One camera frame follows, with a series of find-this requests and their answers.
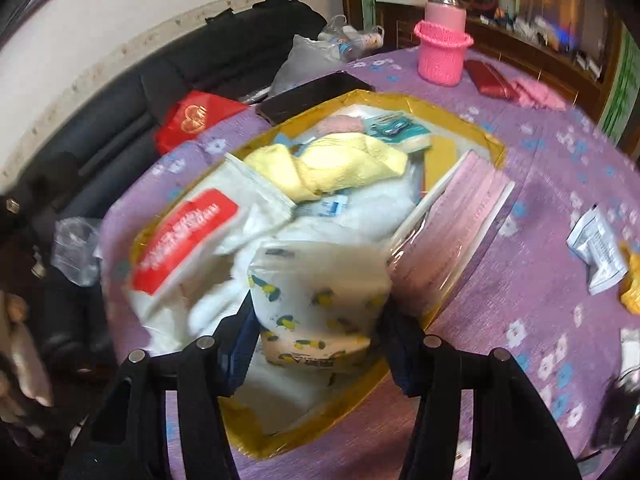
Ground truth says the white cloth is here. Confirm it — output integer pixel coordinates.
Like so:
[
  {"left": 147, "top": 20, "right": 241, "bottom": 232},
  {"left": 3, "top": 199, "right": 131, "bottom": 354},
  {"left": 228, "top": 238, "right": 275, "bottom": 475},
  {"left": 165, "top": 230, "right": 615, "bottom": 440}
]
[{"left": 280, "top": 175, "right": 416, "bottom": 246}]

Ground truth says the black bag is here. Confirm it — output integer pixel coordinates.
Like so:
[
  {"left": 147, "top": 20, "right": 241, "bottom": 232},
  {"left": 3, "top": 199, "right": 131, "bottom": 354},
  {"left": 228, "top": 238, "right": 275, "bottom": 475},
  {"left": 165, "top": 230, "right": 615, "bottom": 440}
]
[{"left": 0, "top": 0, "right": 328, "bottom": 361}]

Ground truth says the pile of counter clutter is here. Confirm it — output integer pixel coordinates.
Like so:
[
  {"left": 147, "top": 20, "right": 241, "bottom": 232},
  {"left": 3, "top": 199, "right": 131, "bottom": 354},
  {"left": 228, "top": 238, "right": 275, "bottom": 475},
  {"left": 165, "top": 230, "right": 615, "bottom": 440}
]
[{"left": 390, "top": 0, "right": 616, "bottom": 81}]

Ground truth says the yellow towel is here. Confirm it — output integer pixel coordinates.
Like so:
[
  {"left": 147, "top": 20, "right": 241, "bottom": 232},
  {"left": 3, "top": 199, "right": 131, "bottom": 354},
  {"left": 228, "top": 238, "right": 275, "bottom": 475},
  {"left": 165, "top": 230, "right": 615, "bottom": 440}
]
[{"left": 243, "top": 132, "right": 410, "bottom": 203}]

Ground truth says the red gift bag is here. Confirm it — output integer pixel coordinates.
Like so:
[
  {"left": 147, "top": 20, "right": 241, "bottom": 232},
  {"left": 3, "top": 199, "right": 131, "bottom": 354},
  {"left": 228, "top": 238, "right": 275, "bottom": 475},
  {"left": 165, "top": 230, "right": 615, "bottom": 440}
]
[{"left": 152, "top": 90, "right": 251, "bottom": 156}]

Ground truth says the pink zip pouch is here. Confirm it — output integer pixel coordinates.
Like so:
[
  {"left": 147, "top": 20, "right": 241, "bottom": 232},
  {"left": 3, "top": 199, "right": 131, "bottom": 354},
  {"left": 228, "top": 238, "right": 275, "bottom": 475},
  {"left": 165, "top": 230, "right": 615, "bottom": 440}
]
[{"left": 387, "top": 149, "right": 516, "bottom": 318}]

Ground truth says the person's left hand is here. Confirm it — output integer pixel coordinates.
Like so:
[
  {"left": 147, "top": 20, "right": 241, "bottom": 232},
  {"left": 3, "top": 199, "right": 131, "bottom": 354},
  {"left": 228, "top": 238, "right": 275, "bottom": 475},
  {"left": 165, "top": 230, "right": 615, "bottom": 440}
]
[{"left": 0, "top": 292, "right": 56, "bottom": 426}]

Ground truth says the black phone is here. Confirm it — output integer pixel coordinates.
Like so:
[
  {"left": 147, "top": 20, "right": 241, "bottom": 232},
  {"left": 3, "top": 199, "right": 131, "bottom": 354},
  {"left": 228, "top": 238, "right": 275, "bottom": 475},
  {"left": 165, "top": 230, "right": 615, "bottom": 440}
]
[{"left": 255, "top": 71, "right": 376, "bottom": 126}]

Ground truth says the crumpled clear plastic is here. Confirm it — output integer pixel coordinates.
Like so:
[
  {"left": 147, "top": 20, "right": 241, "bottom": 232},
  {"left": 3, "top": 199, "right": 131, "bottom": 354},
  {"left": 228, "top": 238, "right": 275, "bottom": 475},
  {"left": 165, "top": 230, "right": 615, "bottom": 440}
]
[{"left": 50, "top": 217, "right": 106, "bottom": 288}]

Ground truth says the pink fluffy cloth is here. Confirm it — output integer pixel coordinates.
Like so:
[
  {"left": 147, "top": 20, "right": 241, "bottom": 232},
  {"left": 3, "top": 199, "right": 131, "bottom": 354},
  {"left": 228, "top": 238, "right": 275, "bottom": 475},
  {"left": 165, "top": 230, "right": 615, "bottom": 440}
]
[{"left": 315, "top": 115, "right": 366, "bottom": 136}]

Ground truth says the gold foil packet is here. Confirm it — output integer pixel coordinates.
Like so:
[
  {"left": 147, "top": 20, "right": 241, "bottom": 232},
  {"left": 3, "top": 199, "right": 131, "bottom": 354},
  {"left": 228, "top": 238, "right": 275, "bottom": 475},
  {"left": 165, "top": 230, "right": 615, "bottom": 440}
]
[{"left": 619, "top": 242, "right": 640, "bottom": 316}]

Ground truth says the small white packet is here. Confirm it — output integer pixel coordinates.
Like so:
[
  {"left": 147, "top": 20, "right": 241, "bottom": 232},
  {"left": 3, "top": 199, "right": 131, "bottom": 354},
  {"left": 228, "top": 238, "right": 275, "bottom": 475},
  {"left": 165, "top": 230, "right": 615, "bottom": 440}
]
[{"left": 566, "top": 204, "right": 630, "bottom": 296}]

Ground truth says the red pouch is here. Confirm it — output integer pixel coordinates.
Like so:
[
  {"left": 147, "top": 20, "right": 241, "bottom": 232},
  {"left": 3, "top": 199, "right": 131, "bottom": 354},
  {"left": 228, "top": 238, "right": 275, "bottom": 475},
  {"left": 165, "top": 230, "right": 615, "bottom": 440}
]
[{"left": 464, "top": 59, "right": 521, "bottom": 101}]

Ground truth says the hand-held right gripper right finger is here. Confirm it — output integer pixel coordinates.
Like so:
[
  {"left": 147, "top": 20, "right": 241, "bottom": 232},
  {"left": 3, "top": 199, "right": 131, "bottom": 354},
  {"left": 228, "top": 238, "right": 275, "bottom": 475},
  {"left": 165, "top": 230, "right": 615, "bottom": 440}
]
[{"left": 382, "top": 305, "right": 583, "bottom": 480}]

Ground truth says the white desiccant packet blue label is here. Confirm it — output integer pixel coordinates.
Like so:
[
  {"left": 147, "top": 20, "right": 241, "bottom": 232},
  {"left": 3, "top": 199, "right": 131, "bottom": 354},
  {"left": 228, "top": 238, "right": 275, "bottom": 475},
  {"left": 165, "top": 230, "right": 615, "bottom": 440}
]
[{"left": 295, "top": 194, "right": 351, "bottom": 218}]

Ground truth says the white packet with bee print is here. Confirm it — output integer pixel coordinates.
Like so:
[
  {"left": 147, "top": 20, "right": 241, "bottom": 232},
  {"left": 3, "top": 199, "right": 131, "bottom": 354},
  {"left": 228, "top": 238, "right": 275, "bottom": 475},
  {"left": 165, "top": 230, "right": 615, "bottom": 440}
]
[{"left": 248, "top": 240, "right": 393, "bottom": 373}]

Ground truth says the bamboo print panel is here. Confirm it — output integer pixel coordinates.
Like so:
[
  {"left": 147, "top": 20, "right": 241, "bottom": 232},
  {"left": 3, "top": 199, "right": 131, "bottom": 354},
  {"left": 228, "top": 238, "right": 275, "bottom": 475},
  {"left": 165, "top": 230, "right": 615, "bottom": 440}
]
[{"left": 597, "top": 30, "right": 640, "bottom": 136}]

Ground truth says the white foam box yellow tape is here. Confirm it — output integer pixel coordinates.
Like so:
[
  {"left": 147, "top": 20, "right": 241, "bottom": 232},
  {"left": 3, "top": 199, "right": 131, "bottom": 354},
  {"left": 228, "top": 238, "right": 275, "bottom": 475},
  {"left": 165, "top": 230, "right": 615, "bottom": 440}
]
[{"left": 127, "top": 89, "right": 508, "bottom": 461}]

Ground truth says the white bag red print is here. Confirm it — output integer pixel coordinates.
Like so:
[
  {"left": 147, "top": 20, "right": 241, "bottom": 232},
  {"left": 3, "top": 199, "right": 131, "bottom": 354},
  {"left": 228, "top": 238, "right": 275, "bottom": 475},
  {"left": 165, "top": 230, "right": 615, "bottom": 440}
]
[{"left": 129, "top": 155, "right": 296, "bottom": 351}]

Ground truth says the grey plastic bag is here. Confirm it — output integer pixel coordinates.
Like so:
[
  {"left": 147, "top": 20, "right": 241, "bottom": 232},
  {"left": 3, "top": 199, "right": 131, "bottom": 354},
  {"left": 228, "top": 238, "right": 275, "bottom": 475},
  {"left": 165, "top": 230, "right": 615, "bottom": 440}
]
[{"left": 270, "top": 35, "right": 346, "bottom": 96}]

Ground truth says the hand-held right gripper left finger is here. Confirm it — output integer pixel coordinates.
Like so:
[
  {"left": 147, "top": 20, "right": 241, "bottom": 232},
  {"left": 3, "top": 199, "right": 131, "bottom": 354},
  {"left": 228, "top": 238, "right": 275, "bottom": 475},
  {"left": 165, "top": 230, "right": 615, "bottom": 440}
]
[{"left": 60, "top": 292, "right": 261, "bottom": 480}]

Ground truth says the purple floral tablecloth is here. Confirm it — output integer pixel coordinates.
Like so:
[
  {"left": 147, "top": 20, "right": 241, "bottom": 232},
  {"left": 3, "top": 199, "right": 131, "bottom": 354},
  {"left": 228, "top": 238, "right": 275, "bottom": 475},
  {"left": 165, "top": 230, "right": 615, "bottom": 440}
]
[{"left": 100, "top": 47, "right": 640, "bottom": 480}]

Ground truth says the clear bag of bottles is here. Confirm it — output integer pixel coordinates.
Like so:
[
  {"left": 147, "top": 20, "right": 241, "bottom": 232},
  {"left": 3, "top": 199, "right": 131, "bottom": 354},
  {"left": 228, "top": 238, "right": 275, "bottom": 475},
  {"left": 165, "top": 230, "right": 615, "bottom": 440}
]
[{"left": 317, "top": 15, "right": 386, "bottom": 61}]

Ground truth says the pink sleeved bottle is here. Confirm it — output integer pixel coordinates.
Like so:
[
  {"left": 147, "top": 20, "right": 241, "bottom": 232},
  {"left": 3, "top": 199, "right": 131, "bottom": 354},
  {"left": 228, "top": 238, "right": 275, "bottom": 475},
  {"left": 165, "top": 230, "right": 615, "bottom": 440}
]
[{"left": 425, "top": 0, "right": 468, "bottom": 31}]

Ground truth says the pink knitted holder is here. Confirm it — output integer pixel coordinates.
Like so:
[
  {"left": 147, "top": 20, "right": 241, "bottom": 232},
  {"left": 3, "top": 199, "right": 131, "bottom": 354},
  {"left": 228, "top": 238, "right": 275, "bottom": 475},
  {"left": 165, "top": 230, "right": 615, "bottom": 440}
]
[{"left": 413, "top": 20, "right": 475, "bottom": 88}]

